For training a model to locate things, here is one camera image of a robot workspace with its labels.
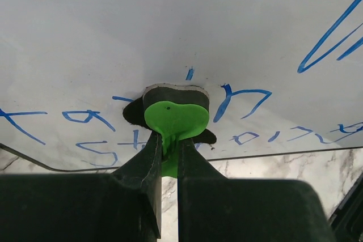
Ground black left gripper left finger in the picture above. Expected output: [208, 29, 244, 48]
[1, 133, 162, 241]

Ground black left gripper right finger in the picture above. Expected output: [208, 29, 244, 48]
[178, 139, 335, 241]

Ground green black whiteboard eraser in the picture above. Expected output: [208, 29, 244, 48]
[123, 83, 217, 178]

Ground white dry-erase whiteboard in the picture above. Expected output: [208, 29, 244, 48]
[1, 0, 362, 171]

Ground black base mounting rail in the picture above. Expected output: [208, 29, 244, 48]
[329, 174, 362, 242]

